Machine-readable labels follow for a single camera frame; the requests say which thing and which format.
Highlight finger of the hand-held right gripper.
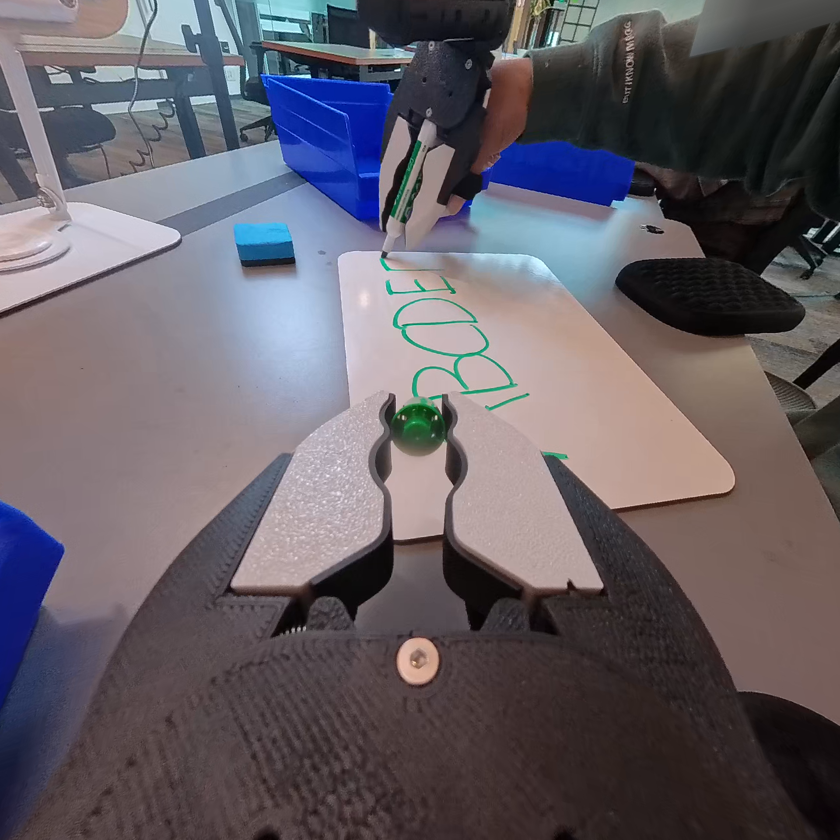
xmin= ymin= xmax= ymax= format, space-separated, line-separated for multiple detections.
xmin=378 ymin=119 xmax=417 ymax=232
xmin=405 ymin=146 xmax=455 ymax=250

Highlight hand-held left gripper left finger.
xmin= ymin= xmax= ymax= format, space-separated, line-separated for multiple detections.
xmin=231 ymin=392 xmax=396 ymax=601

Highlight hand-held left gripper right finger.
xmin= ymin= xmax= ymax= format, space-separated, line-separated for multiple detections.
xmin=444 ymin=392 xmax=605 ymax=599

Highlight green dry erase marker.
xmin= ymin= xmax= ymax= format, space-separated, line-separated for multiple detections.
xmin=381 ymin=121 xmax=437 ymax=259

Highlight blue plastic bin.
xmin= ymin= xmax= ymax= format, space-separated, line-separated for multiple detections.
xmin=0 ymin=500 xmax=65 ymax=710
xmin=489 ymin=141 xmax=636 ymax=209
xmin=261 ymin=73 xmax=395 ymax=222

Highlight green marker cap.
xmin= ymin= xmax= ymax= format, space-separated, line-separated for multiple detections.
xmin=390 ymin=395 xmax=447 ymax=458

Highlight white whiteboard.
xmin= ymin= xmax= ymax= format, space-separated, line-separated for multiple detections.
xmin=337 ymin=251 xmax=736 ymax=544

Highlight blue whiteboard eraser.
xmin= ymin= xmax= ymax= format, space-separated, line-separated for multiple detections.
xmin=234 ymin=222 xmax=296 ymax=268

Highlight person's right forearm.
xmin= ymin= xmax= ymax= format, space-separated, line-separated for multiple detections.
xmin=521 ymin=10 xmax=840 ymax=217

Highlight wooden background desk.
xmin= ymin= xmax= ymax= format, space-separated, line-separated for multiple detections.
xmin=262 ymin=39 xmax=414 ymax=83
xmin=20 ymin=36 xmax=245 ymax=158

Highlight black metal pole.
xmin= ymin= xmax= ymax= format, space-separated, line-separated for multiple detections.
xmin=180 ymin=0 xmax=240 ymax=155

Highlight black honeycomb pad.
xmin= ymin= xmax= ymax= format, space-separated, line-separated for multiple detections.
xmin=615 ymin=258 xmax=807 ymax=337

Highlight grey mesh chair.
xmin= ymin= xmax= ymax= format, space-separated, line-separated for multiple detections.
xmin=764 ymin=338 xmax=840 ymax=421

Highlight person's dark trousers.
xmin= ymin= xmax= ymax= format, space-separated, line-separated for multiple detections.
xmin=633 ymin=167 xmax=824 ymax=277

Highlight black office chair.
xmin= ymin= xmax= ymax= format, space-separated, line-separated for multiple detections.
xmin=39 ymin=105 xmax=118 ymax=185

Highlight black textured pad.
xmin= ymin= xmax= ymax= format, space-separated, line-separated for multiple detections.
xmin=738 ymin=692 xmax=840 ymax=840

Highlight white stand with base plate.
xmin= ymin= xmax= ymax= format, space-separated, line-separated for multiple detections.
xmin=0 ymin=33 xmax=182 ymax=315

